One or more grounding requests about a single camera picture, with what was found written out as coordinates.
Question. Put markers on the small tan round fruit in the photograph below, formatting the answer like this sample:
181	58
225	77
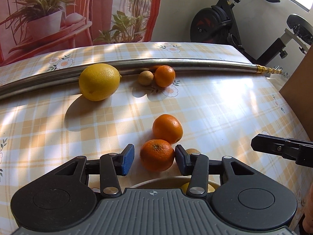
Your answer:
145	78

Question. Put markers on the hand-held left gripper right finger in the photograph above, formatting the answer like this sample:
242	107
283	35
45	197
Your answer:
181	161

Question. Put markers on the orange mandarin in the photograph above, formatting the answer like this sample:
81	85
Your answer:
153	67
157	155
165	76
167	128

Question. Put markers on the cream round bowl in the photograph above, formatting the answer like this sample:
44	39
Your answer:
156	183

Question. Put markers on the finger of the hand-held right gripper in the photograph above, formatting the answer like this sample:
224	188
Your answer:
273	146

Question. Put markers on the black exercise bike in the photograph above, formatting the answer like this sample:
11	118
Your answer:
210	22

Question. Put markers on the large yellow lemon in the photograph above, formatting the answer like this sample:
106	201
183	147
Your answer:
185	186
99	82

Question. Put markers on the long steel pole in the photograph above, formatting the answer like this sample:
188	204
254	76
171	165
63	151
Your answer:
195	62

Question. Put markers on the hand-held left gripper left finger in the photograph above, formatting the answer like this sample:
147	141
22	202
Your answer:
127	160

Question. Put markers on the small greenish brown fruit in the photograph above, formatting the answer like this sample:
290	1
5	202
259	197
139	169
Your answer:
192	151

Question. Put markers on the printed room scene backdrop cloth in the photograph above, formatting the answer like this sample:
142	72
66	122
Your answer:
97	5

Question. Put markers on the brown wooden board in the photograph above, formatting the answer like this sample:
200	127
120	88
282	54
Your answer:
297	95

